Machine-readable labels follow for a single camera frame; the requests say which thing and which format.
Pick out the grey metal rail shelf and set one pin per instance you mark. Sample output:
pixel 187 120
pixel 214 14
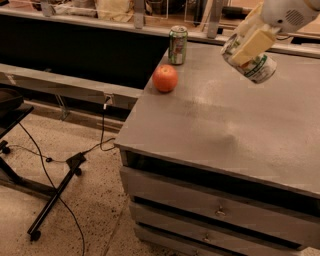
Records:
pixel 68 86

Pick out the grey metal upright post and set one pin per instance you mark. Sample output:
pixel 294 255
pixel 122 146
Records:
pixel 215 11
pixel 139 11

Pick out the grey drawer cabinet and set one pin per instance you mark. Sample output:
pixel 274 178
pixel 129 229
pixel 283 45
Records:
pixel 225 167

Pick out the beige cloth bag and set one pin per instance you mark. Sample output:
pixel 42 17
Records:
pixel 115 10

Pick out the long wooden black rod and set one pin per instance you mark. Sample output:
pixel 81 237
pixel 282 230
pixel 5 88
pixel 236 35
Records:
pixel 230 11

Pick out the upright green soda can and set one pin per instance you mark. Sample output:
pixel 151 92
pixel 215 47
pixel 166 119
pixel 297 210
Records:
pixel 177 44

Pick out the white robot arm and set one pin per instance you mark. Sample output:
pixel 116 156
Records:
pixel 258 30

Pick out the white green 7up can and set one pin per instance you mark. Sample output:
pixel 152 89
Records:
pixel 258 70

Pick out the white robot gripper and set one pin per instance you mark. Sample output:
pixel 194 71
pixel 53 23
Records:
pixel 286 16

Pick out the red orange apple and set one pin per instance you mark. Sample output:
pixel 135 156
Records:
pixel 165 78

